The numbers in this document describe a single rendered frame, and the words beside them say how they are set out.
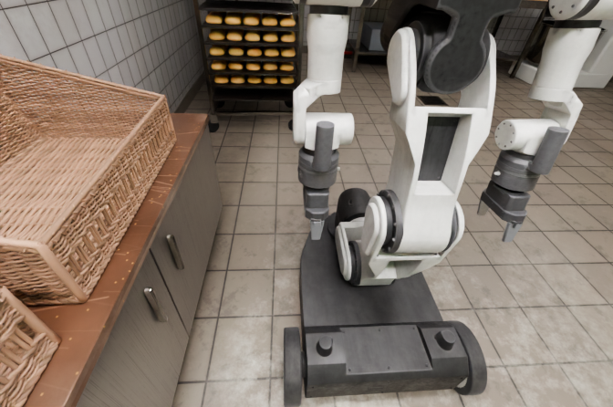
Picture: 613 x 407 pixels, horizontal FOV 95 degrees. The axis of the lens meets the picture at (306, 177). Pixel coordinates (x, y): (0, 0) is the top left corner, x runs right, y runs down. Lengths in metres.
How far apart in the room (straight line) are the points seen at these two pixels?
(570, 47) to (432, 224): 0.40
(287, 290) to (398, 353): 0.48
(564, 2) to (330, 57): 0.39
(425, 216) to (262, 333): 0.76
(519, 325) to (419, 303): 0.48
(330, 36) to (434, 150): 0.30
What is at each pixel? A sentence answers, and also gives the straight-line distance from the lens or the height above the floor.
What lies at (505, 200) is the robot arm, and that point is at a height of 0.65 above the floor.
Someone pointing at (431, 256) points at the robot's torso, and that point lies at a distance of 0.76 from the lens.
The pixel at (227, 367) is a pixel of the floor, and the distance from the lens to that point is 1.14.
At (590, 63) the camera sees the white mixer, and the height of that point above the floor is 0.28.
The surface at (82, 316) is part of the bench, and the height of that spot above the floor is 0.58.
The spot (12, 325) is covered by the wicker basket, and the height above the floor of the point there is 0.68.
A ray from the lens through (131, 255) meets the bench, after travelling 0.68.
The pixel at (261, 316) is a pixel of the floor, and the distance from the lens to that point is 1.19.
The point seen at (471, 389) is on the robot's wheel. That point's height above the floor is 0.13.
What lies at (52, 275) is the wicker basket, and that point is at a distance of 0.60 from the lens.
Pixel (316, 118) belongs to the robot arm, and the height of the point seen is 0.82.
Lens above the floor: 1.07
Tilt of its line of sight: 38 degrees down
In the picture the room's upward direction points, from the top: 4 degrees clockwise
